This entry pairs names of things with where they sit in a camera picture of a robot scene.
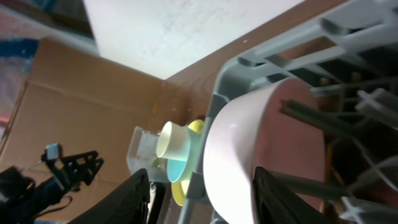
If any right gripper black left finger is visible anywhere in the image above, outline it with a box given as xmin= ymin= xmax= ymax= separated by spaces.
xmin=69 ymin=169 xmax=150 ymax=224

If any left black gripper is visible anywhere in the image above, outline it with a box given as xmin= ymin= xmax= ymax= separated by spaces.
xmin=27 ymin=151 xmax=104 ymax=212

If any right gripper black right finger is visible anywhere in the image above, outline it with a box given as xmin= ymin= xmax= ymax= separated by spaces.
xmin=252 ymin=167 xmax=331 ymax=224

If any light blue bowl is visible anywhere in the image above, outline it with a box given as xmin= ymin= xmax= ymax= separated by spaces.
xmin=167 ymin=126 xmax=201 ymax=182

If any cream white cup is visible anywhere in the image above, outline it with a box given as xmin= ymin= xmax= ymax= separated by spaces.
xmin=156 ymin=121 xmax=190 ymax=161

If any white bowl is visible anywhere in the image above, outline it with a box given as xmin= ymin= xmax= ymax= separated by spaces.
xmin=203 ymin=78 xmax=325 ymax=224

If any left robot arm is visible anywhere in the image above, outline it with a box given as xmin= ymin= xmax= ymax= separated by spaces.
xmin=1 ymin=150 xmax=104 ymax=223

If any grey plastic dishwasher rack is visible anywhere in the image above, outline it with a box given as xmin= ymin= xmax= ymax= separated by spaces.
xmin=177 ymin=0 xmax=398 ymax=224

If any clear plastic bin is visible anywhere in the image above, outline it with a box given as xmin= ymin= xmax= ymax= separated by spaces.
xmin=126 ymin=126 xmax=168 ymax=183

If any yellow plate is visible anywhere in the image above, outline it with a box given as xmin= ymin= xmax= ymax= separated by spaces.
xmin=171 ymin=119 xmax=205 ymax=207

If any brown cardboard box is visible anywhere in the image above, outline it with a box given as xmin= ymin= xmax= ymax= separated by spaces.
xmin=0 ymin=37 xmax=190 ymax=222

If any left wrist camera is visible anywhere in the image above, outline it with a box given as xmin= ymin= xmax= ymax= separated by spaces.
xmin=45 ymin=143 xmax=62 ymax=160

